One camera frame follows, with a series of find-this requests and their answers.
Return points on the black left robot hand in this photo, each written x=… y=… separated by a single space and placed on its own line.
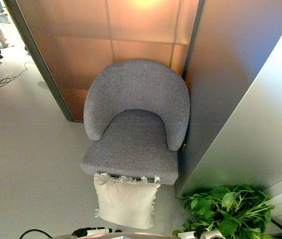
x=93 y=231

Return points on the copper panelled partition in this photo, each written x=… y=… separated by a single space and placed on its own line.
x=111 y=49

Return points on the grey panel cabinet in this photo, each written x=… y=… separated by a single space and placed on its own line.
x=250 y=124

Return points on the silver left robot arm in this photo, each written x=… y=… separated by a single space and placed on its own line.
x=63 y=237

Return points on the grey fabric tub sofa chair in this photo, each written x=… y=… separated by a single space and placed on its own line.
x=130 y=139

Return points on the green leafy potted plant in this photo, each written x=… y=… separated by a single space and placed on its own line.
x=230 y=211

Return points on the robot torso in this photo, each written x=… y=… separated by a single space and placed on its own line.
x=130 y=236

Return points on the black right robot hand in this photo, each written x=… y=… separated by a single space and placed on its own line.
x=190 y=234

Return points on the cream pillow with fringe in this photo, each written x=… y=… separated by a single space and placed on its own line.
x=125 y=201

